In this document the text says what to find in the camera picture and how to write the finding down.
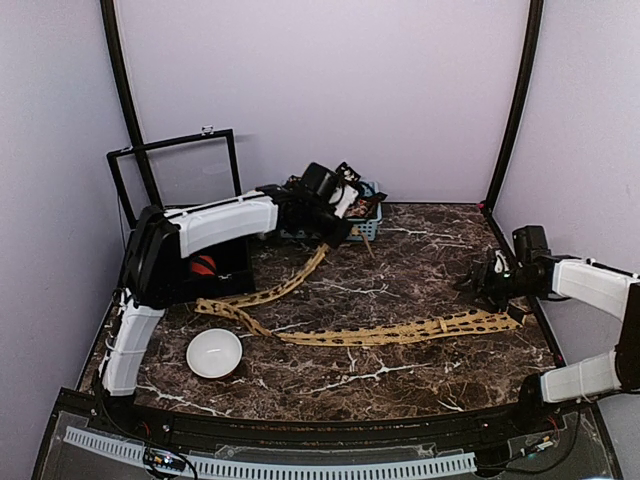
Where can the black frame post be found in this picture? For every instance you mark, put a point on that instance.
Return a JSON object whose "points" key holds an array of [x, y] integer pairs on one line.
{"points": [[116, 56], [526, 65]]}

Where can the white bowl orange outside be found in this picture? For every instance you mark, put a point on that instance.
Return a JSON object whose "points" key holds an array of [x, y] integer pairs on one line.
{"points": [[214, 353]]}

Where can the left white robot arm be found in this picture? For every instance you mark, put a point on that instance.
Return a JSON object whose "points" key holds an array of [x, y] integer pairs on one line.
{"points": [[252, 213]]}

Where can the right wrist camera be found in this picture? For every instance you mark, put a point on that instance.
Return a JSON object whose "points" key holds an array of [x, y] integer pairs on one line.
{"points": [[530, 242]]}

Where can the black display box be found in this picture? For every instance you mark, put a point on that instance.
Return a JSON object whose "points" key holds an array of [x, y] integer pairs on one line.
{"points": [[190, 171]]}

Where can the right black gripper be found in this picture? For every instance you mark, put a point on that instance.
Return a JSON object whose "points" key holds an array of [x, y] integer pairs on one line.
{"points": [[484, 280]]}

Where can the white cable duct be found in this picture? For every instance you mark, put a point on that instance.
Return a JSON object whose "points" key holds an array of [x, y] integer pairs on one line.
{"points": [[170, 465]]}

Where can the light blue plastic basket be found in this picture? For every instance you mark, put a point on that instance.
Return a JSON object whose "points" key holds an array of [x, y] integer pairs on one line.
{"points": [[365, 220]]}

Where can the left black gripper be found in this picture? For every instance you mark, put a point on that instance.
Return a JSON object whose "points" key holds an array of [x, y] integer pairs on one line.
{"points": [[334, 239]]}

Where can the black front rail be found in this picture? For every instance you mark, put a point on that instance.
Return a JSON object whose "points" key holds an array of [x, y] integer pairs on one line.
{"points": [[180, 425]]}

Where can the floral patterned tie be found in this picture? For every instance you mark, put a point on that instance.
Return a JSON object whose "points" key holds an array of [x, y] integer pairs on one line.
{"points": [[344, 196]]}

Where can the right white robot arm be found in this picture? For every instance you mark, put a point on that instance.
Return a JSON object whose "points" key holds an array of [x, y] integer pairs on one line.
{"points": [[617, 371]]}

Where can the right black frame post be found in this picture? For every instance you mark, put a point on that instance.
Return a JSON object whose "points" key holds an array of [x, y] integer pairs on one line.
{"points": [[526, 65]]}

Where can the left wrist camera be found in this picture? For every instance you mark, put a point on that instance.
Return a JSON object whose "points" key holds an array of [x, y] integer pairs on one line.
{"points": [[320, 181]]}

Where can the left black frame post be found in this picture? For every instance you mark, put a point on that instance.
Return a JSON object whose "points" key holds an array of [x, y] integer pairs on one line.
{"points": [[116, 56]]}

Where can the rolled orange black tie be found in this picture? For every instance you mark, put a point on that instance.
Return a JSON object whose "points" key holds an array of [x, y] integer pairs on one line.
{"points": [[203, 266]]}

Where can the black floral tie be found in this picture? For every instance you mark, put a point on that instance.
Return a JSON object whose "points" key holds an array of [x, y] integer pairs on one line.
{"points": [[347, 174]]}

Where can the yellow beetle-pattern tie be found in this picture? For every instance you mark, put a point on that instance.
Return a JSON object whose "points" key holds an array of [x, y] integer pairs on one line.
{"points": [[476, 321]]}

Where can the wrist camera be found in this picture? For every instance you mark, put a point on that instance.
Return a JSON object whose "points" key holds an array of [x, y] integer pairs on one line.
{"points": [[530, 242], [320, 181]]}

